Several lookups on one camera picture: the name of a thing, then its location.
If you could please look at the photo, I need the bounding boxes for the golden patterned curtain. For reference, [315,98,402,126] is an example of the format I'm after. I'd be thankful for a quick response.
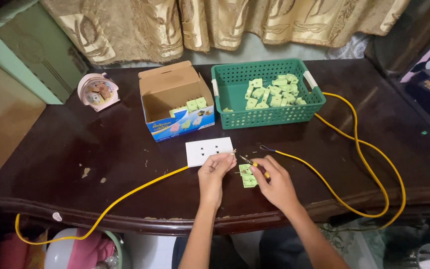
[40,0,412,66]

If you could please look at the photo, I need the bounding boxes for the pile of green plug parts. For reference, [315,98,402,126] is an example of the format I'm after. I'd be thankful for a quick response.
[222,73,308,113]

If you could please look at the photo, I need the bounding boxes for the green plastic basket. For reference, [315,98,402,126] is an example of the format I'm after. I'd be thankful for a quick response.
[211,58,327,131]

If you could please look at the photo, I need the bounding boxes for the green cabinet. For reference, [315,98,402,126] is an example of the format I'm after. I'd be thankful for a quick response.
[0,0,91,105]

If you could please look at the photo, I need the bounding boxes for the person's right hand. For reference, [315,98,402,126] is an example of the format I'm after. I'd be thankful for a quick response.
[250,155,302,214]

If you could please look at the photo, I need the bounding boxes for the green basin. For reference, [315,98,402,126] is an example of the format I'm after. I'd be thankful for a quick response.
[103,230,125,269]

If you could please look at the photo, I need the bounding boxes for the person's left hand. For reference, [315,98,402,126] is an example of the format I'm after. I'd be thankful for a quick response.
[198,152,237,210]

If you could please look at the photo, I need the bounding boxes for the white socket plate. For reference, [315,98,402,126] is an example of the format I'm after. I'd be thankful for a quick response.
[185,137,234,168]

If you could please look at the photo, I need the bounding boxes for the red cloth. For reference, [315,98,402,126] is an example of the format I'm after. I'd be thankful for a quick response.
[0,232,30,269]

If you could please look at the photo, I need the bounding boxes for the person's dark shorts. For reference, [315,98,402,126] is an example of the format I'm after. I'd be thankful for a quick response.
[172,226,314,269]

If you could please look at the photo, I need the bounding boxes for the blue cardboard box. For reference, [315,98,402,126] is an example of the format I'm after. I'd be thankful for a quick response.
[138,61,216,143]

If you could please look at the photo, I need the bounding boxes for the yellow handled screwdriver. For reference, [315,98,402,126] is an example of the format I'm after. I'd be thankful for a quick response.
[239,155,271,181]

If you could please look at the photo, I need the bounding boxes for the pink alarm clock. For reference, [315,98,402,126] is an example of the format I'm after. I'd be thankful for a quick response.
[77,72,121,113]

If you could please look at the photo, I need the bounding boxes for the yellow electric cable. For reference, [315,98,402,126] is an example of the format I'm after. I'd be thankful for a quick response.
[14,91,407,246]

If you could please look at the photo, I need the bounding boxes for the dark shelf with items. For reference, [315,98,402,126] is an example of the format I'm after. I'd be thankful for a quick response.
[364,0,430,139]

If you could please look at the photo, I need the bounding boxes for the brown board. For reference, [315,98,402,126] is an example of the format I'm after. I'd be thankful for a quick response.
[0,50,47,191]

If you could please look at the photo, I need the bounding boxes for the pink cloth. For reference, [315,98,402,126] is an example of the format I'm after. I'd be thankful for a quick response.
[67,229,117,269]

